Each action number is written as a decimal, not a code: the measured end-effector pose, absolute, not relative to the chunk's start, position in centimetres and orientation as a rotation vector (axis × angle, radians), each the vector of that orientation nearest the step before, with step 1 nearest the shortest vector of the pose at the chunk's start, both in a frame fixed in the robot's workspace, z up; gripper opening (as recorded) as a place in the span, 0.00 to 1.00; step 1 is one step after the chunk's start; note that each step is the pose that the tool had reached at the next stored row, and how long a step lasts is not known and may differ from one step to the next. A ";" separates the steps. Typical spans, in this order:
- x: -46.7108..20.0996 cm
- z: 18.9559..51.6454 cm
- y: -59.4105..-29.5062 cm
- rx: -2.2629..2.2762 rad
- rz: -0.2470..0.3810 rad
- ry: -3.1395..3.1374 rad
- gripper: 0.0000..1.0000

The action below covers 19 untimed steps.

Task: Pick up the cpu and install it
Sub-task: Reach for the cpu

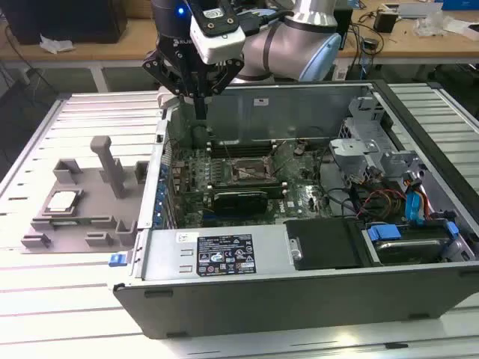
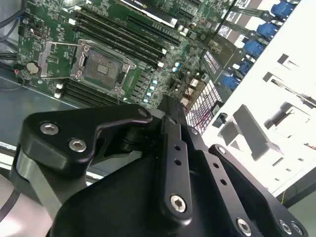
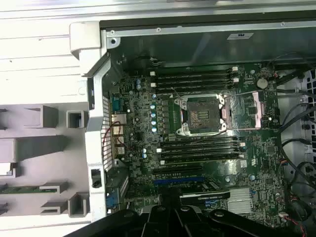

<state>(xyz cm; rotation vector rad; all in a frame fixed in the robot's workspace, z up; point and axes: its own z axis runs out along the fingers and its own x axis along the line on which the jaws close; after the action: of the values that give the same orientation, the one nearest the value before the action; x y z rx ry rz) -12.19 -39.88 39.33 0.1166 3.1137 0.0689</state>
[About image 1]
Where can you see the open black PC case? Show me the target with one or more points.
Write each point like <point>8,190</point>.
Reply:
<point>299,299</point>

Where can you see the black computer tower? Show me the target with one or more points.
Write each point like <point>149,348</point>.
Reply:
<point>67,18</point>

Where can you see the silver power supply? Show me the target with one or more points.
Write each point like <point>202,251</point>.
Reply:
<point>164,254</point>

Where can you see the crumpled white paper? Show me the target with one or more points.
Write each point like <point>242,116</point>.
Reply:
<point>56,44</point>

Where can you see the hard disk in blue carrier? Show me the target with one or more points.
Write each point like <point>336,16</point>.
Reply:
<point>408,250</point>

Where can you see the black RAM stick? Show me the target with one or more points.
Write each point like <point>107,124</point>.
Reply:
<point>243,144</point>

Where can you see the black drive bay cover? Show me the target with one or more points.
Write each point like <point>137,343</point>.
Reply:
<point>322,243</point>

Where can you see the green RAM stick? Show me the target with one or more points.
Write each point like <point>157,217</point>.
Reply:
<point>65,222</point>

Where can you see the small brown board connector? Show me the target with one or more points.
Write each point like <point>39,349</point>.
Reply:
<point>298,149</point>

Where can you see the silver drive cage bracket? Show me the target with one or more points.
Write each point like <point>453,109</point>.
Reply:
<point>351,147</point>

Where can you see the small black adapter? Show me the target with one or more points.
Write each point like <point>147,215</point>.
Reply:
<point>370,43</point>

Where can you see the black power supply label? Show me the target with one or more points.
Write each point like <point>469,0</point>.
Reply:
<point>224,254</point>

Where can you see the white flat box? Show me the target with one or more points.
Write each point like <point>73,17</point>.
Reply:
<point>464,30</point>

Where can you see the clear plastic bag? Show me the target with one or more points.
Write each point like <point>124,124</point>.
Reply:
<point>430,24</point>

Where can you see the blue case latch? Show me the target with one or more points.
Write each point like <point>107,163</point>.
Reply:
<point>116,260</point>

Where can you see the black graphics card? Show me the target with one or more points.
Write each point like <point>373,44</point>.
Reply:
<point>239,203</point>

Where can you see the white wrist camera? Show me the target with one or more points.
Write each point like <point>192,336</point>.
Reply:
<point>224,46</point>

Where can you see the CPU socket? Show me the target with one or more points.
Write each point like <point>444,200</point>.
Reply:
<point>249,174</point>

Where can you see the green motherboard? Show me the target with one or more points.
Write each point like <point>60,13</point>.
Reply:
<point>299,194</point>

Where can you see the perforated metal cage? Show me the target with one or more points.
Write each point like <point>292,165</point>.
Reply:
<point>359,127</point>

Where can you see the black RAM slot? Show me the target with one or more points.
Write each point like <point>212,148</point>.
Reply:
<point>275,192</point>

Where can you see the wooden desk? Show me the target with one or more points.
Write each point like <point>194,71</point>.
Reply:
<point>404,46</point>
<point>112,52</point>

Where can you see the small black box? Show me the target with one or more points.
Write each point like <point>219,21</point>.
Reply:
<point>384,21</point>

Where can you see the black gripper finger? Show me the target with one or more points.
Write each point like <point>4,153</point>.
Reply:
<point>228,73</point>
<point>157,69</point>

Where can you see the silver CPU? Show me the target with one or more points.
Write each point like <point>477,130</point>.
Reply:
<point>61,201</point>

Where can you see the blue box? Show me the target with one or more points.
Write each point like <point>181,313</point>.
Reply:
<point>462,3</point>

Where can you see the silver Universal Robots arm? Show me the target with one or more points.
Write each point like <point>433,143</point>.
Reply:
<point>284,41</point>

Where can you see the gray parts rack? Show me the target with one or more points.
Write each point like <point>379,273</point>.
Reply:
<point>93,209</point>

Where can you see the blue expansion slot clip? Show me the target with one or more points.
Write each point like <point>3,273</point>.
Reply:
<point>157,217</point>
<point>160,204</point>
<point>164,170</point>
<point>162,188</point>

